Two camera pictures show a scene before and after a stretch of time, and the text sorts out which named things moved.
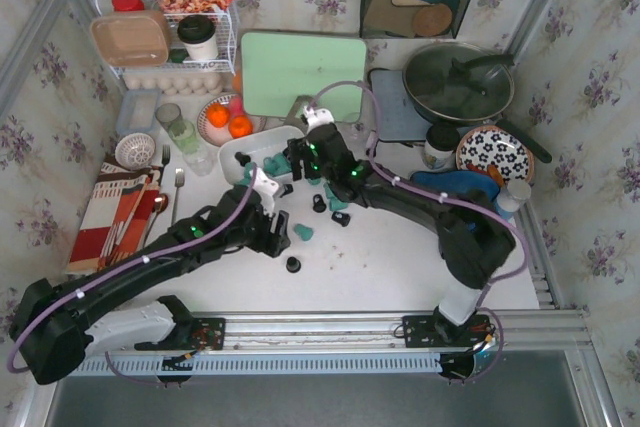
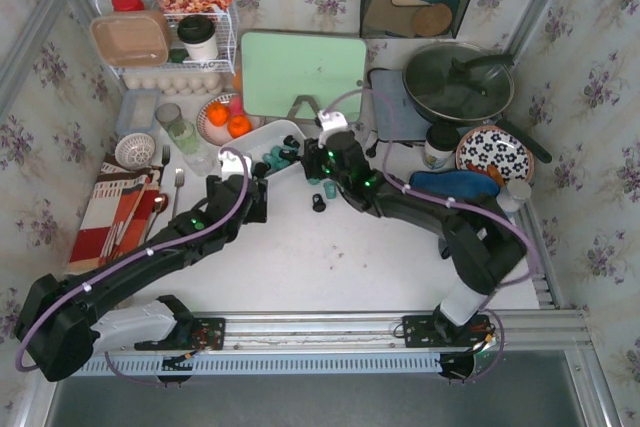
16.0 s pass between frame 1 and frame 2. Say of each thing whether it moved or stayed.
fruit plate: stayed
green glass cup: stayed
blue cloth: stayed
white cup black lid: stayed
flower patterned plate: stayed
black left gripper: moved
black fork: stayed
